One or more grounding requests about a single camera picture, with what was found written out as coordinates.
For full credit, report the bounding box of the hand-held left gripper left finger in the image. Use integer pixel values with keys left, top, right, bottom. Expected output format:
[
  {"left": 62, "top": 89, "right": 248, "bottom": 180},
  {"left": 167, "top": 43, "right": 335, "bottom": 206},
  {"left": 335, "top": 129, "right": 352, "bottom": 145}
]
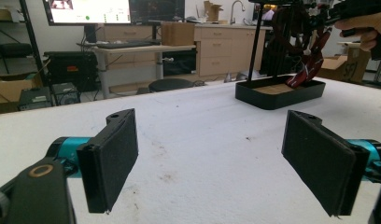
[{"left": 76, "top": 107, "right": 139, "bottom": 215}]

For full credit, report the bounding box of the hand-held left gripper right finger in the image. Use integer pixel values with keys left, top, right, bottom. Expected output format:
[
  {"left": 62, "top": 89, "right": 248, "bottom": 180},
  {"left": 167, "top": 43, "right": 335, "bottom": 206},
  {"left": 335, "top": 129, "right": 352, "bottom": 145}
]
[{"left": 281, "top": 109, "right": 371, "bottom": 217}]

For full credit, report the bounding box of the red striped bow tie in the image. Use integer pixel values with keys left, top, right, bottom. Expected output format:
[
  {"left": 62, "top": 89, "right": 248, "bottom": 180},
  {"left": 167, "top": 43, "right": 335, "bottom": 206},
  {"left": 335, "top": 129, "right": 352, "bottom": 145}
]
[{"left": 285, "top": 26, "right": 333, "bottom": 89}]

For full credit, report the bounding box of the black rack with wooden tray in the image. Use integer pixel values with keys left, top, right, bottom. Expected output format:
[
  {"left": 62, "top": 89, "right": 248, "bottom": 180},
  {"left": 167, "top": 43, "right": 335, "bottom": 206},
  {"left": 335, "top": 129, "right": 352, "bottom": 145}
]
[{"left": 234, "top": 0, "right": 327, "bottom": 111}]

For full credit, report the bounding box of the dark maroon bow tie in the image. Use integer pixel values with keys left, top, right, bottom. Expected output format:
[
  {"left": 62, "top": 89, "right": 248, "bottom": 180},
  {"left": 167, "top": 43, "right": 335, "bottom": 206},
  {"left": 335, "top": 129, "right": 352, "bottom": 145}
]
[{"left": 270, "top": 5, "right": 316, "bottom": 58}]

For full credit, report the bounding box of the open cardboard box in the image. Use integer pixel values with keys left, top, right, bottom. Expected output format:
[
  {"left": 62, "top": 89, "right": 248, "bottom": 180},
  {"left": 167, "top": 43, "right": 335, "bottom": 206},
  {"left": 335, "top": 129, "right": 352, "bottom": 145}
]
[{"left": 317, "top": 46, "right": 373, "bottom": 84}]

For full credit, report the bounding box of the black computer tower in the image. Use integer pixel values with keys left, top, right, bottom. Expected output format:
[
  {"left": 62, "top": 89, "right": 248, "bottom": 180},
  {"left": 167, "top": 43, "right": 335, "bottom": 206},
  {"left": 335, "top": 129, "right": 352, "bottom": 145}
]
[
  {"left": 18, "top": 87, "right": 53, "bottom": 112},
  {"left": 51, "top": 81, "right": 81, "bottom": 106}
]

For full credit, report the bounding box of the white foam mat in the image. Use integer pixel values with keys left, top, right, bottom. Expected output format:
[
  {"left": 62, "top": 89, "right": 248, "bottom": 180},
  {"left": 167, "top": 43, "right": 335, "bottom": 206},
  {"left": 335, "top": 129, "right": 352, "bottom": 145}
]
[{"left": 0, "top": 76, "right": 381, "bottom": 224}]

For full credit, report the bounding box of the black round stool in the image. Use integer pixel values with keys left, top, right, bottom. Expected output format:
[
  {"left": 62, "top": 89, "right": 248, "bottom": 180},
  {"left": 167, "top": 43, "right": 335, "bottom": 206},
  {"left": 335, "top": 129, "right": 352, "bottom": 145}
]
[{"left": 148, "top": 77, "right": 195, "bottom": 93}]

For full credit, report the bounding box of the black equipment case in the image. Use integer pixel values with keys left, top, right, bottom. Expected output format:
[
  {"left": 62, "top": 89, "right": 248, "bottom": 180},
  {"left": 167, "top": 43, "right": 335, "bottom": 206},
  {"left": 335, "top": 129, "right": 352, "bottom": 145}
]
[{"left": 43, "top": 50, "right": 99, "bottom": 91}]

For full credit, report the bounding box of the grey desk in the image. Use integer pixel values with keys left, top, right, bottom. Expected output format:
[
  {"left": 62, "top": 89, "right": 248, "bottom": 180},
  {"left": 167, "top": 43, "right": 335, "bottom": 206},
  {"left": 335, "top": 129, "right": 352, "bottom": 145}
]
[{"left": 92, "top": 44, "right": 197, "bottom": 100}]

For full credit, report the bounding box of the black keyboard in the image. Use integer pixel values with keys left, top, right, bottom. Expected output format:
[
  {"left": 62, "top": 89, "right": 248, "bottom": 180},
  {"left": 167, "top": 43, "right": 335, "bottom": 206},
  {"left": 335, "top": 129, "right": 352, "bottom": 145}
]
[{"left": 95, "top": 39, "right": 162, "bottom": 50}]

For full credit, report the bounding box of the metal sink faucet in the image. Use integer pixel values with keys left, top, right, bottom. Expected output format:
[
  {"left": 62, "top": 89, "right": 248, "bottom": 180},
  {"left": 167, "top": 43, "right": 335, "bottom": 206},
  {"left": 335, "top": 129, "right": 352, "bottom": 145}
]
[{"left": 230, "top": 0, "right": 247, "bottom": 25}]

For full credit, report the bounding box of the flat cardboard box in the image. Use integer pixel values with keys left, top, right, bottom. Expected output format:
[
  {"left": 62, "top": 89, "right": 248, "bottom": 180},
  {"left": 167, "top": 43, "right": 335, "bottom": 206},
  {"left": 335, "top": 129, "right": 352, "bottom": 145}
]
[{"left": 0, "top": 76, "right": 44, "bottom": 106}]

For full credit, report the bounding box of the brown cardboard box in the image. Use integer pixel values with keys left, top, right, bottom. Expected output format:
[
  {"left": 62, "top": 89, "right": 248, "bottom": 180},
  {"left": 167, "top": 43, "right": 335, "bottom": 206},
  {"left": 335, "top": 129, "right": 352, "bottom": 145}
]
[{"left": 161, "top": 21, "right": 196, "bottom": 47}]

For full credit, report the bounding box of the beige drawer cabinet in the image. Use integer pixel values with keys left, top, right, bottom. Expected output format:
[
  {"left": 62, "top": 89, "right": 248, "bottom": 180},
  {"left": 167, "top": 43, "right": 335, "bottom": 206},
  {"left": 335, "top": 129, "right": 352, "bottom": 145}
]
[{"left": 193, "top": 23, "right": 268, "bottom": 77}]

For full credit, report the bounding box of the black metal shelf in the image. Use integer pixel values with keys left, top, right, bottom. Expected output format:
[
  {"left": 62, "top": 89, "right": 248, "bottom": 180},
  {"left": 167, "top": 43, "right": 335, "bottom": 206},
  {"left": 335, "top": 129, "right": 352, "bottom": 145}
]
[{"left": 0, "top": 0, "right": 50, "bottom": 89}]

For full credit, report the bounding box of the lit computer monitor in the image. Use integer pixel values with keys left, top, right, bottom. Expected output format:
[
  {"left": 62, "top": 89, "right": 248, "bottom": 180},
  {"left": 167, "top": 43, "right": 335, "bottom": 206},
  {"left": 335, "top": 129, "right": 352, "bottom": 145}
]
[{"left": 42, "top": 0, "right": 133, "bottom": 27}]

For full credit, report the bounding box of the dark computer monitor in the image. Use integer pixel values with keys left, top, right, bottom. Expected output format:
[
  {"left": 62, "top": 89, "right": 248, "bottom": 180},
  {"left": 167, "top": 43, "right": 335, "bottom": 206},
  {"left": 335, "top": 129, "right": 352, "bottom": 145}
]
[{"left": 129, "top": 0, "right": 186, "bottom": 24}]

